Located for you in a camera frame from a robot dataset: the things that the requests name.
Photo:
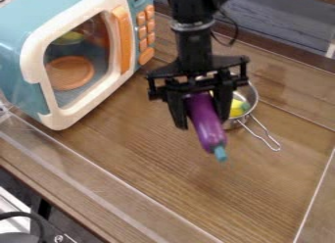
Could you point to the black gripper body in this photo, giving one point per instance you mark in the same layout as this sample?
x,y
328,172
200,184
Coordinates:
x,y
198,70

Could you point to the blue toy microwave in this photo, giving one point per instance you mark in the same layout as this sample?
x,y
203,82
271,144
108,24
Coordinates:
x,y
108,31

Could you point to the silver pot with handle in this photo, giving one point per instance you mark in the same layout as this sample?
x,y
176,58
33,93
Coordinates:
x,y
247,93

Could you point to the black device with cable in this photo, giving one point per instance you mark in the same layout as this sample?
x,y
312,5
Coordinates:
x,y
32,229

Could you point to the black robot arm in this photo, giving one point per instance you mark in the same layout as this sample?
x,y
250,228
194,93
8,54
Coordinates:
x,y
195,12

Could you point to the clear acrylic barrier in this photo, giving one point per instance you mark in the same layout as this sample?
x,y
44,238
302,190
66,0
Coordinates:
x,y
108,206

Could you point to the orange microwave turntable plate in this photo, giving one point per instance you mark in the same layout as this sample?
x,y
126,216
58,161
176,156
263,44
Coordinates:
x,y
70,72

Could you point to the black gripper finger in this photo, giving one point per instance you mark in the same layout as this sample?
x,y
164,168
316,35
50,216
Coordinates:
x,y
176,107
223,94

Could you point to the purple toy eggplant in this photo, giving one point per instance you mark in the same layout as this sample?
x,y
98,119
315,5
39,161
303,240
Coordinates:
x,y
203,116

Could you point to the yellow toy banana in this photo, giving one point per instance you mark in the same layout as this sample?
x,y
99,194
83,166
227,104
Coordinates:
x,y
239,108

